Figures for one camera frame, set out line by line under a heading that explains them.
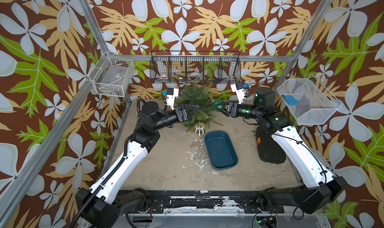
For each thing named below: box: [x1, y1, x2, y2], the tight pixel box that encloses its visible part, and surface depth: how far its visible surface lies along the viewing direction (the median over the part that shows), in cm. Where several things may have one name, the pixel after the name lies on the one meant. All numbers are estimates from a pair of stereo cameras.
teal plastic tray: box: [204, 130, 239, 171], surface depth 93 cm
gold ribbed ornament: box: [193, 121, 207, 136], surface depth 76 cm
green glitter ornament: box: [212, 99, 225, 112], surface depth 64 cm
